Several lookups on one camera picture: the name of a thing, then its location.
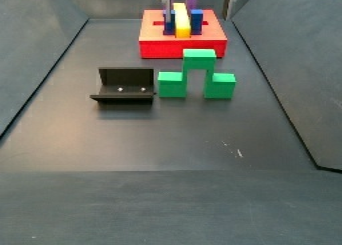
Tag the green arch-shaped block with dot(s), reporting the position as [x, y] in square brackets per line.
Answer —
[219, 84]

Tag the red board base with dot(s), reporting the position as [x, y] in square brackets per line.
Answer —
[159, 46]

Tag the purple block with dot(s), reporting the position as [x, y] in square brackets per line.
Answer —
[191, 4]

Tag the yellow bar block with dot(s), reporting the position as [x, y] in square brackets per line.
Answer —
[182, 21]

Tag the blue block right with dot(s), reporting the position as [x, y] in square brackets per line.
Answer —
[196, 19]

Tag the blue block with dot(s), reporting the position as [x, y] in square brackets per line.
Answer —
[168, 30]
[196, 19]

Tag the blue block left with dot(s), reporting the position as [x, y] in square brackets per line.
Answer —
[168, 30]

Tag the black angle bracket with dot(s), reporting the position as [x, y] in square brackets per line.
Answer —
[125, 85]

